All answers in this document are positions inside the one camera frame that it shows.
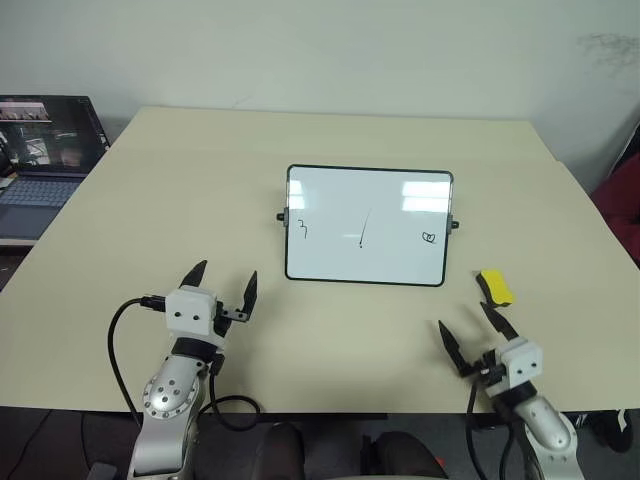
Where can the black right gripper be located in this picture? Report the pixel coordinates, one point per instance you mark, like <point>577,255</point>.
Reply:
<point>487,370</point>

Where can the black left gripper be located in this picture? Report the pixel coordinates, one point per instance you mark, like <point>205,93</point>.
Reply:
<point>222,320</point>

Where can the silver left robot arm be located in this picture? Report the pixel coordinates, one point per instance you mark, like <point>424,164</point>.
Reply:
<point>167,395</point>

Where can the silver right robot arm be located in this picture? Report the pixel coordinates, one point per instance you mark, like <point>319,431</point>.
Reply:
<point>545,425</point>

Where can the yellow and black eraser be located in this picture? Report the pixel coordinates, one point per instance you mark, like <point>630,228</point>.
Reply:
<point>497,287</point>

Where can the small black-framed whiteboard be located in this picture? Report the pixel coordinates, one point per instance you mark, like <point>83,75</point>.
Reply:
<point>367,225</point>

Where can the dark red garment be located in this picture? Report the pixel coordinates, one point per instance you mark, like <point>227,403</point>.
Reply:
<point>620,195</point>

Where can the open grey laptop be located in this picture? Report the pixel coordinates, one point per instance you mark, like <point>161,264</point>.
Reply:
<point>42,150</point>

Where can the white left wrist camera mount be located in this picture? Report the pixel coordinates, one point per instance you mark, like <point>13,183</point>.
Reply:
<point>190,312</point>

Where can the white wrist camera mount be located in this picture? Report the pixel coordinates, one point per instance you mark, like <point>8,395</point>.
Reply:
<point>190,312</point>
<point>522,360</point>

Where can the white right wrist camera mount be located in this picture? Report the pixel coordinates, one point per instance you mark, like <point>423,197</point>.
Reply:
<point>522,360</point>

